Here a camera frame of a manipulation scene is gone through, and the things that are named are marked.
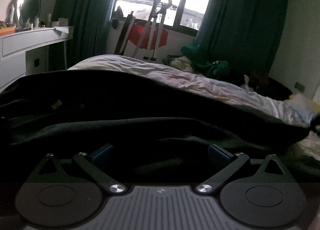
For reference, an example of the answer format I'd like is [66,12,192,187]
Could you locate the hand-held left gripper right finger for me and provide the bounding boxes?
[195,143,287,194]

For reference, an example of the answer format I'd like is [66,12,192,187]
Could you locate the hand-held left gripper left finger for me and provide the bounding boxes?
[38,143,127,194]

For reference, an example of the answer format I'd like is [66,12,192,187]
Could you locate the black garment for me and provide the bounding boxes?
[0,70,313,185]

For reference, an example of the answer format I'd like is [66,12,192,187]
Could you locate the green clothes pile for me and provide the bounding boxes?
[180,44,229,77]

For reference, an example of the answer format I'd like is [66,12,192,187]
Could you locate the pale yellow clothes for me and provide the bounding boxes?
[164,54,198,70]

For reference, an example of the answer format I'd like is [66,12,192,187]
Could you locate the pale wrinkled bed duvet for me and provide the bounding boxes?
[67,54,320,160]

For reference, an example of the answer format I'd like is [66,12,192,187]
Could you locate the white plastic bag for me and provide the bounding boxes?
[240,74,253,89]

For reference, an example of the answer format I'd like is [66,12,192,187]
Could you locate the blue printed pillow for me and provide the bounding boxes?
[280,100,317,127]

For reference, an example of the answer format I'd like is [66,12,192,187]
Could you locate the yellow plush toy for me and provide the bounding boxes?
[289,92,320,115]

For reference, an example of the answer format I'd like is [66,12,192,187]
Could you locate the white paper sheet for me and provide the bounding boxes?
[54,27,73,36]

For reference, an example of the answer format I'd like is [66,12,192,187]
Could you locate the dark green curtain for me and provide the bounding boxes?
[195,0,290,88]
[49,0,125,72]

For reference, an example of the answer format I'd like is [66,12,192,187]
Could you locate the white box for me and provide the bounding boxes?
[51,17,68,27]

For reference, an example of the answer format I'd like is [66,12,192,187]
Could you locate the white dressing table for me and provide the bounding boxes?
[0,26,75,90]

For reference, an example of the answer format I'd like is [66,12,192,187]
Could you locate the dark iron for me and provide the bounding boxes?
[111,6,125,29]

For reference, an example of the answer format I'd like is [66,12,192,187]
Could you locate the orange tray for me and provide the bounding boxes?
[0,26,15,36]

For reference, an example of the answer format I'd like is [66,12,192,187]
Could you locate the tall white bottle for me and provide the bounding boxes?
[7,4,15,24]

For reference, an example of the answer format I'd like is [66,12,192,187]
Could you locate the wavy framed mirror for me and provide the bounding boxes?
[6,0,45,29]

